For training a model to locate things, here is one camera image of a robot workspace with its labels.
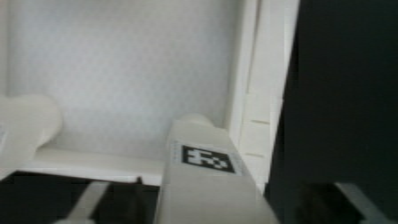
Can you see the white desk leg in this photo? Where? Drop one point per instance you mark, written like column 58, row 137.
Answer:
column 207, row 191
column 30, row 123

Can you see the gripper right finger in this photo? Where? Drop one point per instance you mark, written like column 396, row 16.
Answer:
column 334, row 204

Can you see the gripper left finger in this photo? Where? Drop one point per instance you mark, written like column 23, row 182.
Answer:
column 113, row 203

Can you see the white desk tabletop tray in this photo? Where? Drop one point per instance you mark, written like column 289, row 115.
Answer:
column 136, row 60

